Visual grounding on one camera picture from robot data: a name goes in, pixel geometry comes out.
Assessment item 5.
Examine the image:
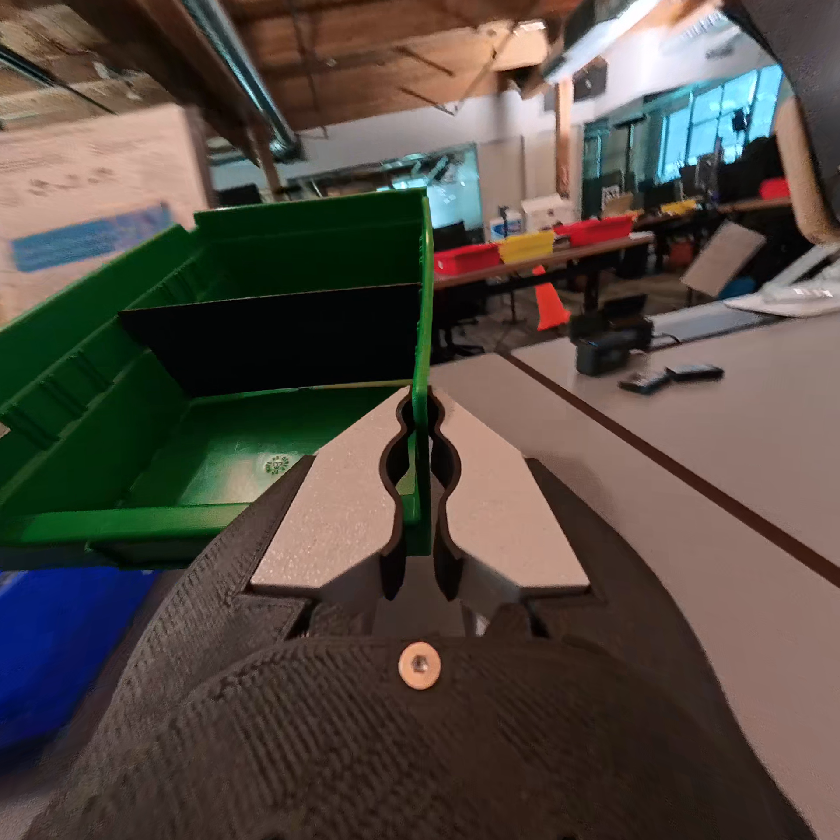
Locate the long wooden table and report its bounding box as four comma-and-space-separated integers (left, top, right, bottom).
433, 233, 657, 309

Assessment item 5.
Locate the orange traffic cone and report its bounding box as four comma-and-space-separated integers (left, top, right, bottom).
532, 264, 571, 332

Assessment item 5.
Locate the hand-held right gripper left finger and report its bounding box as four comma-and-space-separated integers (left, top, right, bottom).
249, 386, 421, 602

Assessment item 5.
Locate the green plastic bin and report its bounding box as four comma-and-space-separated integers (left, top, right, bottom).
0, 188, 436, 571

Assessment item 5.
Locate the blue plastic bin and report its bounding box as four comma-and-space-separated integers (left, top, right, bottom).
0, 567, 166, 757

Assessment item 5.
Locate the white cardboard box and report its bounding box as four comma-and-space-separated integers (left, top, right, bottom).
521, 194, 576, 232

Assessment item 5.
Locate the yellow plastic bin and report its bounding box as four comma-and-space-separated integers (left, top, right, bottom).
499, 230, 556, 264

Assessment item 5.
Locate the black bin divider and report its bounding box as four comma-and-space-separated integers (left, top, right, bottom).
118, 283, 421, 399

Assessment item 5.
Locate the computer monitor with white stand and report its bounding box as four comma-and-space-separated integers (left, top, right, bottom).
722, 0, 840, 320

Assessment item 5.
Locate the large cardboard box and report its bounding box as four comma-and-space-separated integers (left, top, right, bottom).
0, 104, 215, 324

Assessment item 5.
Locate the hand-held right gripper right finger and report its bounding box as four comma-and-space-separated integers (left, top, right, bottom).
428, 386, 590, 602

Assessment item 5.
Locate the red plastic basket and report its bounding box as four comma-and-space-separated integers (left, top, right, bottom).
434, 243, 504, 276
554, 214, 635, 248

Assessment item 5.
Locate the grey tilted board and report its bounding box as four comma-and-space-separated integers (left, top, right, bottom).
680, 220, 767, 300

